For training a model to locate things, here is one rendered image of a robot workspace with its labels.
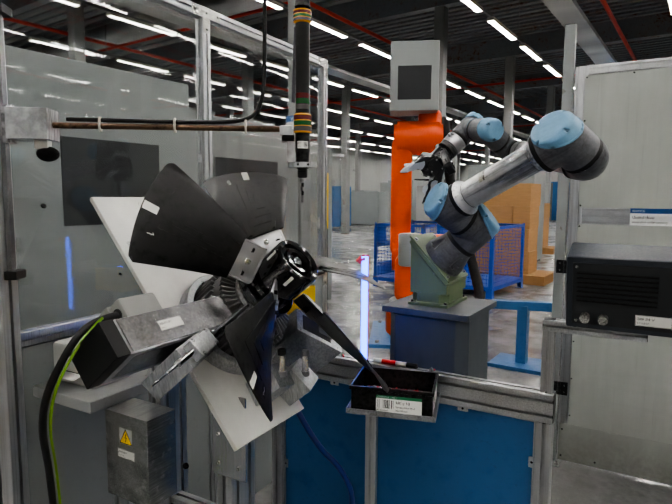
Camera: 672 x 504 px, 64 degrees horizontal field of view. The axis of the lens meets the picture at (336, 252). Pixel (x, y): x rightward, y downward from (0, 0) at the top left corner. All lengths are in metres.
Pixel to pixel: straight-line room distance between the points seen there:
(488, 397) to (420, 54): 4.05
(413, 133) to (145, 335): 4.36
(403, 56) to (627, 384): 3.41
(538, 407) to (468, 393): 0.19
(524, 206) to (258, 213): 7.93
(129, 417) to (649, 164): 2.41
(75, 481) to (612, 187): 2.51
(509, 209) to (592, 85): 6.32
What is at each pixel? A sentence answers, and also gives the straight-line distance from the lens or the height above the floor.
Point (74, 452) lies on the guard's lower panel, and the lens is 1.88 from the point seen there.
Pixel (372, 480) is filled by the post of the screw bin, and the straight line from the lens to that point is 1.61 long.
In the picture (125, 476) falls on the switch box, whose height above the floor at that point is 0.68.
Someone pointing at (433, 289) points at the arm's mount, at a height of 1.06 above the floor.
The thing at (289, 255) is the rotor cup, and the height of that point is 1.24.
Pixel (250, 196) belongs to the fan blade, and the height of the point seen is 1.37.
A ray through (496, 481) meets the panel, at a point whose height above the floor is 0.58.
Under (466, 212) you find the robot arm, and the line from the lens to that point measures 1.71.
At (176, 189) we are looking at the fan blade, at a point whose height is 1.38.
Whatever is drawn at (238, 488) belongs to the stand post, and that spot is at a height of 0.67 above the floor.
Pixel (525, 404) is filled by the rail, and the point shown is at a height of 0.82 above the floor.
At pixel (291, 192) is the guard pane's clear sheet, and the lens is 2.56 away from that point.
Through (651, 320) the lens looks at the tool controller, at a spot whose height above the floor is 1.09.
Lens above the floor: 1.37
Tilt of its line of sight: 6 degrees down
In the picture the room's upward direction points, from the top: straight up
